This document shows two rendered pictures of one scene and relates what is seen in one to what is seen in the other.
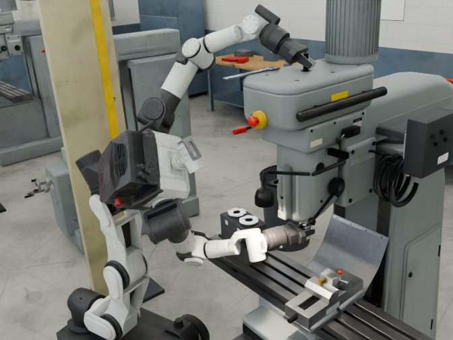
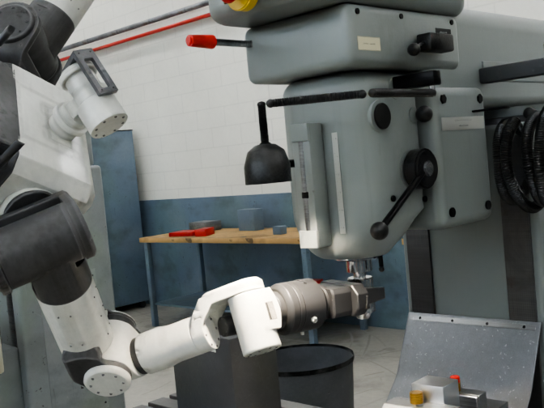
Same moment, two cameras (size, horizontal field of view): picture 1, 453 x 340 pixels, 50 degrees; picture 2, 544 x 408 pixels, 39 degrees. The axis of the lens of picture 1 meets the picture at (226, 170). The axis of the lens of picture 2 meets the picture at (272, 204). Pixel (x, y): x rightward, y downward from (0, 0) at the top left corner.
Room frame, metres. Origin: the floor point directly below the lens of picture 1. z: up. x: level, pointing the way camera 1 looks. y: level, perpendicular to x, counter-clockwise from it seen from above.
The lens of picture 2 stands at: (0.37, 0.04, 1.49)
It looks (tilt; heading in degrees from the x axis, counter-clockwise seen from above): 3 degrees down; 352
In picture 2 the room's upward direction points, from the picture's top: 5 degrees counter-clockwise
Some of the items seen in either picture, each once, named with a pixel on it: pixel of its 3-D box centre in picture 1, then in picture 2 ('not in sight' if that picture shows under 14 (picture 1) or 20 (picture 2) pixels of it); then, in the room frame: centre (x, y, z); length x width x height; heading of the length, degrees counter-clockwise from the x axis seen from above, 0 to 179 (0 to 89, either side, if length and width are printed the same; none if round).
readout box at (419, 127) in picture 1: (431, 142); not in sight; (1.64, -0.75, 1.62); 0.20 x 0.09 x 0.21; 127
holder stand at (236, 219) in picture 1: (243, 234); (223, 367); (2.03, -0.06, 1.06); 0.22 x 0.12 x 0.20; 32
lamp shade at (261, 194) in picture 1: (264, 195); (266, 163); (1.56, -0.13, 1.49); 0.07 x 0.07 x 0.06
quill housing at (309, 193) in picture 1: (306, 177); (352, 166); (1.73, -0.31, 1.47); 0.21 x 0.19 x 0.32; 37
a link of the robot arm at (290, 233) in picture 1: (285, 235); (320, 303); (1.69, -0.22, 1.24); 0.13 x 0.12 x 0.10; 24
